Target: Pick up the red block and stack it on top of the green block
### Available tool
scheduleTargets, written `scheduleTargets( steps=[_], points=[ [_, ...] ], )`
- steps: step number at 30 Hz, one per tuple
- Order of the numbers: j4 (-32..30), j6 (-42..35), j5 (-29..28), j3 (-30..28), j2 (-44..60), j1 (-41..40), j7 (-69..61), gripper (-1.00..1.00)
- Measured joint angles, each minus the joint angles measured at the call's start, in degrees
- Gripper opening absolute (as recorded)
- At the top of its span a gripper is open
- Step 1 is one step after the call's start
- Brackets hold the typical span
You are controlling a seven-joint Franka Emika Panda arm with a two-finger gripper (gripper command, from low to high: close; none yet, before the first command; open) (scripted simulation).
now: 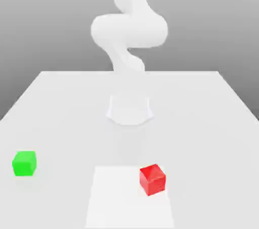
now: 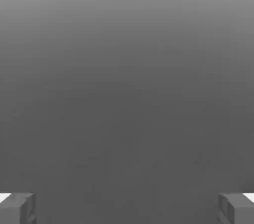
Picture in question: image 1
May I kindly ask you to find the small red cube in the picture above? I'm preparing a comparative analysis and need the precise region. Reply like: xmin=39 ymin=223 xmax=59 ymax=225
xmin=139 ymin=163 xmax=167 ymax=197

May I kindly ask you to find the small green cube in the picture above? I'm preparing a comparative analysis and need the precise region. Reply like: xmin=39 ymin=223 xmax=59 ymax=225
xmin=12 ymin=150 xmax=37 ymax=177

